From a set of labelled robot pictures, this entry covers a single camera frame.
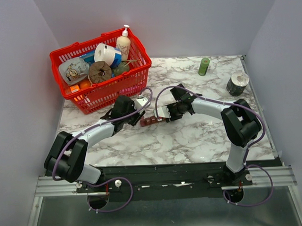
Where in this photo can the green pill bottle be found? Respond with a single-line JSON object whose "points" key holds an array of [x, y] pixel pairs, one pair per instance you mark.
{"points": [[203, 66]]}

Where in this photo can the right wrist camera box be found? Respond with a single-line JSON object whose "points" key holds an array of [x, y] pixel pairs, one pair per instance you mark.
{"points": [[162, 112]]}

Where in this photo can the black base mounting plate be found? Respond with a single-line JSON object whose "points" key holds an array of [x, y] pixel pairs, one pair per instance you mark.
{"points": [[165, 182]]}

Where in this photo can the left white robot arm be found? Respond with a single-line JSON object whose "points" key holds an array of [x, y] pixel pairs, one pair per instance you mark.
{"points": [[66, 158]]}

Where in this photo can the red plastic shopping basket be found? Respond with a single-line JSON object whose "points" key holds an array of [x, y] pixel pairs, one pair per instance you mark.
{"points": [[105, 93]]}

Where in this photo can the aluminium rail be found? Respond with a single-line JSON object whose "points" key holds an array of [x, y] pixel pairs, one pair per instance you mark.
{"points": [[277, 176]]}

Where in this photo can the brown paper roll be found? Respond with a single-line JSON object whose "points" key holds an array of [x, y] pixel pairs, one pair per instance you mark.
{"points": [[99, 72]]}

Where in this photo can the white cartoon pouch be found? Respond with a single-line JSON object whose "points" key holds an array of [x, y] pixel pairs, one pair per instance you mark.
{"points": [[74, 70]]}

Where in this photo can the green round vegetable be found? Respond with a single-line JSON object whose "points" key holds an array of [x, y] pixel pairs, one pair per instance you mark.
{"points": [[121, 68]]}

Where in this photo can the white lotion pump bottle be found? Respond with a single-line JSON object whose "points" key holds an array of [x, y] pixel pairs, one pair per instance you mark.
{"points": [[123, 43]]}

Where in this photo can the blue package in basket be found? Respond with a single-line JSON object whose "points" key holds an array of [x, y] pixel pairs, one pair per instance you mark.
{"points": [[88, 57]]}

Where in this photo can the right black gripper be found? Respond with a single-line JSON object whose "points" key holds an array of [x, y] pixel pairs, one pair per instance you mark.
{"points": [[173, 118]]}

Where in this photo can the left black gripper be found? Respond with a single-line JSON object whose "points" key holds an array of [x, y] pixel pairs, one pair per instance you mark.
{"points": [[138, 117]]}

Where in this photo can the white toilet paper roll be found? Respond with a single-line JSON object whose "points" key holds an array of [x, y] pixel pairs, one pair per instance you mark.
{"points": [[110, 55]]}

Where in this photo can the orange small box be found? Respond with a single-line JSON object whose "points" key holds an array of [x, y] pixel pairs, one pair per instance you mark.
{"points": [[74, 88]]}

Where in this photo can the orange fruit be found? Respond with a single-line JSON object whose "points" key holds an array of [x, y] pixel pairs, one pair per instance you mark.
{"points": [[84, 84]]}

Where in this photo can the brown weekly pill organizer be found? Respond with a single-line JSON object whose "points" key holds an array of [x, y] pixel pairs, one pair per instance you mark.
{"points": [[150, 121]]}

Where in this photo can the camouflage tape roll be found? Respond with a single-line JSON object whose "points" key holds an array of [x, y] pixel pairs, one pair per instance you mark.
{"points": [[237, 83]]}

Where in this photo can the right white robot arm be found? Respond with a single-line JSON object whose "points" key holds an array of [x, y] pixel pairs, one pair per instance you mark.
{"points": [[241, 124]]}

